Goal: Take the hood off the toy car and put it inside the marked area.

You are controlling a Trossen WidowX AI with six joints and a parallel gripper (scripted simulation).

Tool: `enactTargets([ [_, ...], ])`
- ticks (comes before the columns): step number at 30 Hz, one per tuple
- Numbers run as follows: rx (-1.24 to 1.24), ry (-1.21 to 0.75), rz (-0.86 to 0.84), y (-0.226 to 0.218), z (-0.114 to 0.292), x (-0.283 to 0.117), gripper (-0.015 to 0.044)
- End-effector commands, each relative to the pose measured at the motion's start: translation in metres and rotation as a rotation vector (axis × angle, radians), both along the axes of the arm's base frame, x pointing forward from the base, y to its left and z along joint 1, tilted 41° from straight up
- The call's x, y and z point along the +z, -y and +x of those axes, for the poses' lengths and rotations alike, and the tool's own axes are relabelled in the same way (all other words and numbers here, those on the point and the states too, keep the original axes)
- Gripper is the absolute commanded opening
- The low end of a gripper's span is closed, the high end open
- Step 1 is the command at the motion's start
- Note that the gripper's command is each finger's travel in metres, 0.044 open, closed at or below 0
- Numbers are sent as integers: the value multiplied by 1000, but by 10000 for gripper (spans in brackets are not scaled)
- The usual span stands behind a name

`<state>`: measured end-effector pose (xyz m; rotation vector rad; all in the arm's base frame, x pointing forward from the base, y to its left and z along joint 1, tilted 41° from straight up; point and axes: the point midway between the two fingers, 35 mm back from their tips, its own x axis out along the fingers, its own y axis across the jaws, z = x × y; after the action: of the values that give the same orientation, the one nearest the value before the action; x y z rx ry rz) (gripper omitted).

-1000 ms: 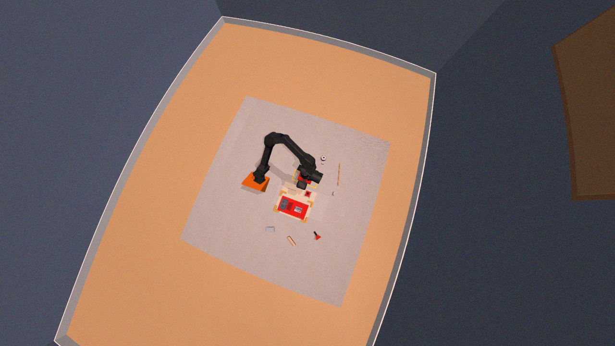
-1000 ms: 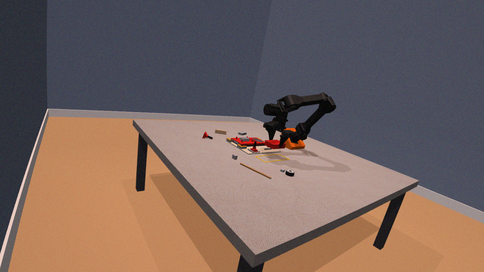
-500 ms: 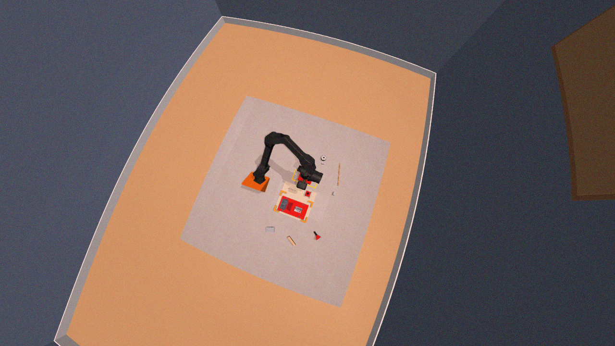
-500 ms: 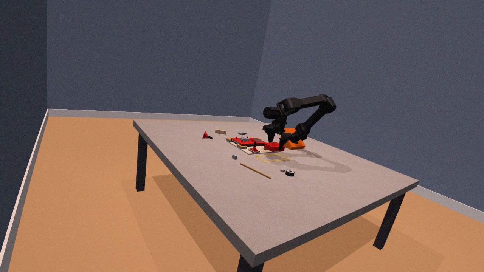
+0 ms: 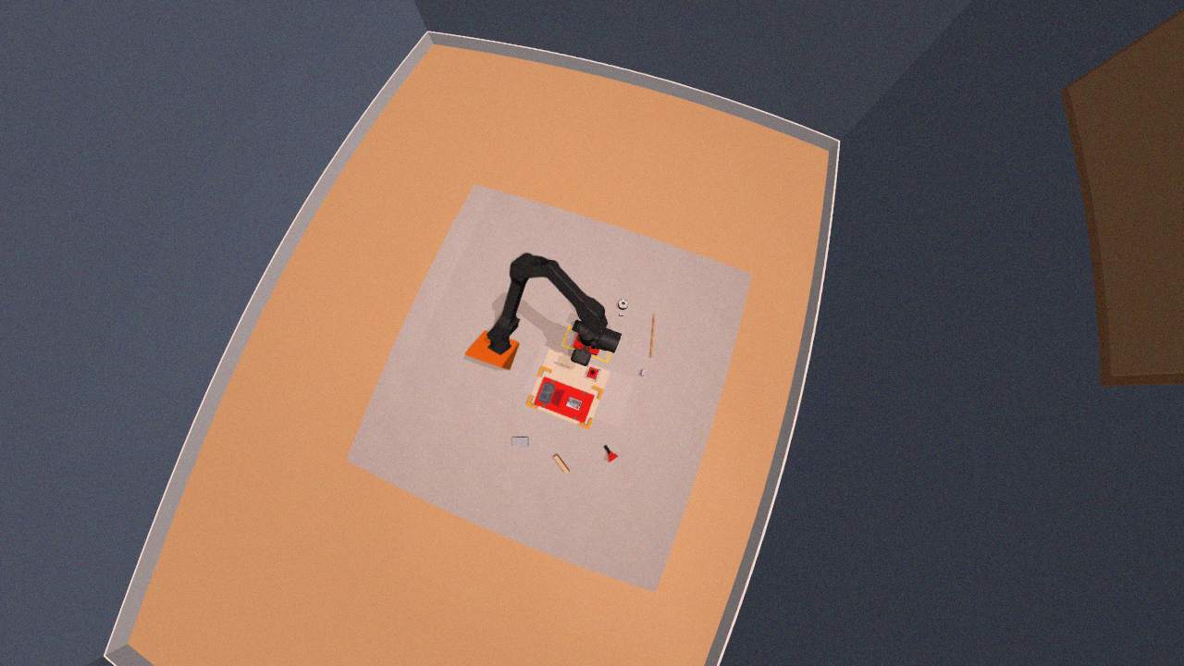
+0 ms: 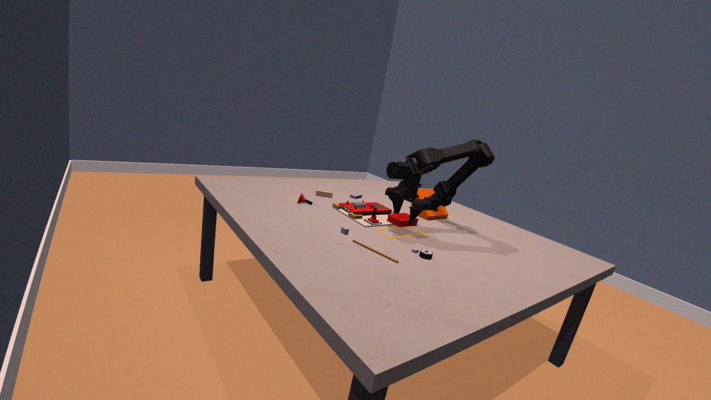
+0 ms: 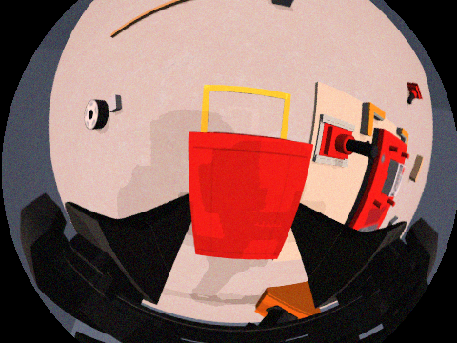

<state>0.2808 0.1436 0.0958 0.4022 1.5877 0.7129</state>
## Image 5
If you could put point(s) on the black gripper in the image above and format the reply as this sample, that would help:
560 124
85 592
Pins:
582 357

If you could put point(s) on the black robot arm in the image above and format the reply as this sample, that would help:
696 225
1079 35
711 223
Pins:
591 313

